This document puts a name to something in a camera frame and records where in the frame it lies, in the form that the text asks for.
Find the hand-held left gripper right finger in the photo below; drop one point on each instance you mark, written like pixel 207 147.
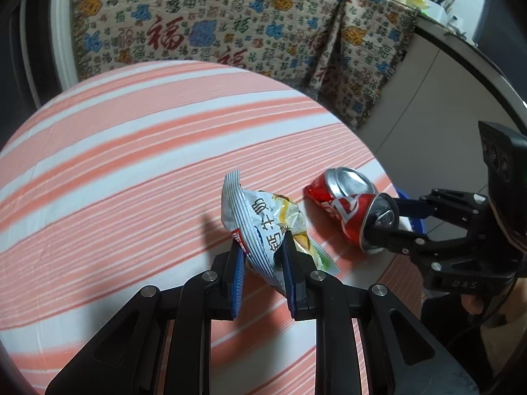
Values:
pixel 289 284

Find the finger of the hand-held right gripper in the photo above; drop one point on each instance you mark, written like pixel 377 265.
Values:
pixel 399 238
pixel 411 208

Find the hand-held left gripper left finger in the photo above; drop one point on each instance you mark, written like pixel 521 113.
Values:
pixel 238 284

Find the blue plastic basket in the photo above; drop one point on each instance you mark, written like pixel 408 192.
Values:
pixel 422 226

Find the crushed red soda can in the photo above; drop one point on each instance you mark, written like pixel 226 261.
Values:
pixel 341 210

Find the white blue snack bag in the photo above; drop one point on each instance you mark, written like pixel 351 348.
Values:
pixel 255 214

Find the person's right hand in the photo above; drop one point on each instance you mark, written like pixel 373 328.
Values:
pixel 471 303

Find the kitchen counter cabinet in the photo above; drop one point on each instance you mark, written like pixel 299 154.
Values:
pixel 444 103

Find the narrow printed blanket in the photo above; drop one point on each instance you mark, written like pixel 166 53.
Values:
pixel 362 57

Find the round table with striped cloth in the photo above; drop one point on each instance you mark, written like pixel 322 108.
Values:
pixel 123 173

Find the large printed blanket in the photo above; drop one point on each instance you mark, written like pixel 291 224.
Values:
pixel 206 20

